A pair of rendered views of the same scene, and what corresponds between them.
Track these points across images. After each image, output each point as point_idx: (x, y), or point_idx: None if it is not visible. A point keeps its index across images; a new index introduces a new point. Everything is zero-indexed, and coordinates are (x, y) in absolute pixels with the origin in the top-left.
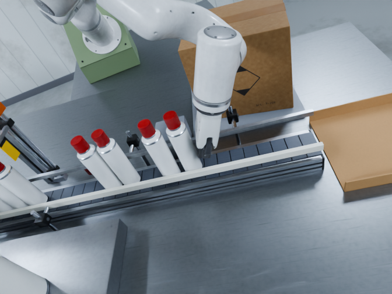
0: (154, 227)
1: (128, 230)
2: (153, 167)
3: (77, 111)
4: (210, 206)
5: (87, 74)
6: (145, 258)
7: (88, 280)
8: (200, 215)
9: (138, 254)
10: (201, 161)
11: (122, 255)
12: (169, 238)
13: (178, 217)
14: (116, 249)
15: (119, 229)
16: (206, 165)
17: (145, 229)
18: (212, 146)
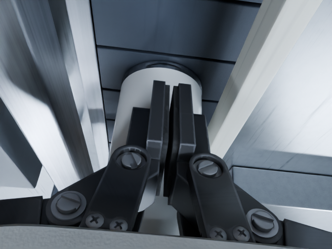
0: (270, 138)
1: (241, 165)
2: (107, 160)
3: None
4: (317, 20)
5: None
6: (328, 153)
7: (326, 222)
8: (324, 57)
9: (308, 159)
10: (128, 59)
11: (294, 177)
12: (324, 122)
13: (280, 101)
14: (295, 198)
15: (255, 195)
16: (163, 47)
17: (261, 148)
18: (237, 194)
